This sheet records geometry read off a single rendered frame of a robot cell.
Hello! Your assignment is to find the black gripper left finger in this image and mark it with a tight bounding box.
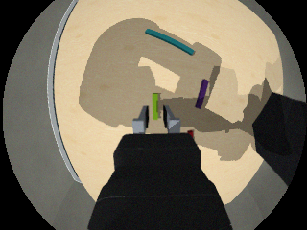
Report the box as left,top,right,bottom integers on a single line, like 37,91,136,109
132,105,149,134

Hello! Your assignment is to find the purple rod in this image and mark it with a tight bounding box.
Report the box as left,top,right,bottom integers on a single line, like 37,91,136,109
195,80,209,109

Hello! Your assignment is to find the turquoise rod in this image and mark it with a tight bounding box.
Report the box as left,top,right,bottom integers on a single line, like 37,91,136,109
145,29,194,55

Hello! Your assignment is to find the lime green rod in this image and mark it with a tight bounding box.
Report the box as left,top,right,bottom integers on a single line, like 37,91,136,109
153,93,158,120

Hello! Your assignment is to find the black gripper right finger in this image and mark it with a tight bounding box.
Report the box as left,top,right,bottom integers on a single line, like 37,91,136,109
163,105,181,133

